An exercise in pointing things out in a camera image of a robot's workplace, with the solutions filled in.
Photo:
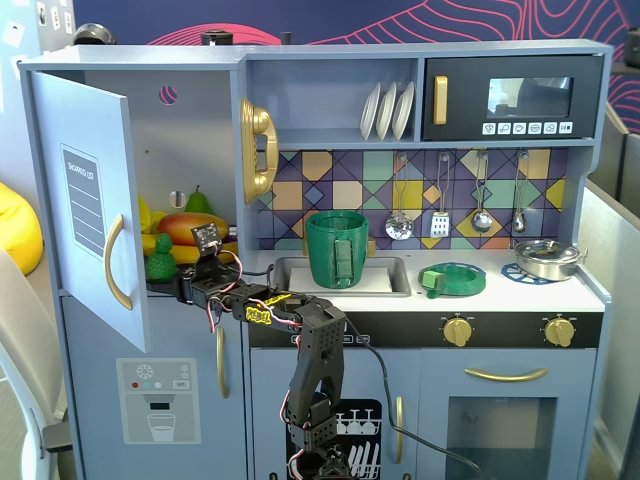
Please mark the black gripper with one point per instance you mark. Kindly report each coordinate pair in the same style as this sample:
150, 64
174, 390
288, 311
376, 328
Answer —
186, 288

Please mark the green toy pineapple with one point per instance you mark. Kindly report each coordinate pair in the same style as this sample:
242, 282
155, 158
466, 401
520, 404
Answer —
161, 260

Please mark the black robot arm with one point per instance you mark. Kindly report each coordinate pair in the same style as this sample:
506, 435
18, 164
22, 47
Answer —
320, 360

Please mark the blue shopping list cabinet door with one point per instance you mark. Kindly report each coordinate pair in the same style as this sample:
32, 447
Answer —
65, 115

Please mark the toy mango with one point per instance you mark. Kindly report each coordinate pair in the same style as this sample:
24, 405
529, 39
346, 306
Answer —
185, 225

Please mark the yellow toy banana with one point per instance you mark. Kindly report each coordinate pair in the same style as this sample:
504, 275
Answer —
149, 220

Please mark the green toy pear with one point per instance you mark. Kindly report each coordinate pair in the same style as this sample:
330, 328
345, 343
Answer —
197, 202

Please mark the yellow beanbag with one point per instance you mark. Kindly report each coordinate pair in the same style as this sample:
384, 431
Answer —
20, 225

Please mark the green printed cup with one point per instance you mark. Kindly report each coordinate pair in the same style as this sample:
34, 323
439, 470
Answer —
325, 250

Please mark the white office chair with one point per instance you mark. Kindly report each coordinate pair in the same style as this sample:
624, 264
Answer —
20, 375

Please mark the gold toy telephone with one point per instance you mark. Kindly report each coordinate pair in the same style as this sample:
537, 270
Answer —
257, 130

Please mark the grey toy sink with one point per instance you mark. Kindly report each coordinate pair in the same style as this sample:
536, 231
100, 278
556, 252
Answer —
395, 280

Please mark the steel toy skimmer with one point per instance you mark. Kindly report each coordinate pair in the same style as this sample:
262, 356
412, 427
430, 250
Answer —
399, 227

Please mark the black cylinder object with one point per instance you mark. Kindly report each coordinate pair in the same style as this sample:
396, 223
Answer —
217, 38

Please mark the black round object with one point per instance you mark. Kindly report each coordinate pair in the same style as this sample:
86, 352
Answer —
95, 35

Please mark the small green cube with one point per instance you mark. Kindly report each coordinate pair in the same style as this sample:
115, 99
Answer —
432, 280

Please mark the white toy plate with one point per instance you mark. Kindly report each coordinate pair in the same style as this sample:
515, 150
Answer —
386, 112
404, 110
369, 112

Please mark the small black peg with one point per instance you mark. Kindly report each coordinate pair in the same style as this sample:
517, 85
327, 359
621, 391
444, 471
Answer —
285, 39

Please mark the toy slotted spatula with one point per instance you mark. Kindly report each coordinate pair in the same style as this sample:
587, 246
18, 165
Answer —
439, 226

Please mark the white panel with magnets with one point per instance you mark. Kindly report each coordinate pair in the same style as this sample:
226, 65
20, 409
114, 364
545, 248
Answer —
50, 30

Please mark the blue toy kitchen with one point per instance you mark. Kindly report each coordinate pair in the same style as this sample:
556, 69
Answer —
350, 65

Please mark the gold stove knob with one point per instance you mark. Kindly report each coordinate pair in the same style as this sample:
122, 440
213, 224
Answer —
559, 331
457, 331

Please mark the steel toy ladle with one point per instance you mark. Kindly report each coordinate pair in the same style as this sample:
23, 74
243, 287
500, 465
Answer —
481, 221

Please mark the blue trivet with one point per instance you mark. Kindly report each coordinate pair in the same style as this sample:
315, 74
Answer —
512, 274

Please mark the black toy microwave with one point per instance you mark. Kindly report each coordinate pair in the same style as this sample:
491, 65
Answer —
465, 100

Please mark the silver whisk utensil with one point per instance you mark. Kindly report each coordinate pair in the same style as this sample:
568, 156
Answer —
519, 222

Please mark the steel toy pot with lid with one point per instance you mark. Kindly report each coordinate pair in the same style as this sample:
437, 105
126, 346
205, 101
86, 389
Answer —
545, 260

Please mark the grey desk divider panel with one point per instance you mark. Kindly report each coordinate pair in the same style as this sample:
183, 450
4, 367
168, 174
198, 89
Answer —
615, 300

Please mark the small wrist camera board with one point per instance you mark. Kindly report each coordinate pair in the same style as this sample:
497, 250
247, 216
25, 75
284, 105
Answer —
206, 239

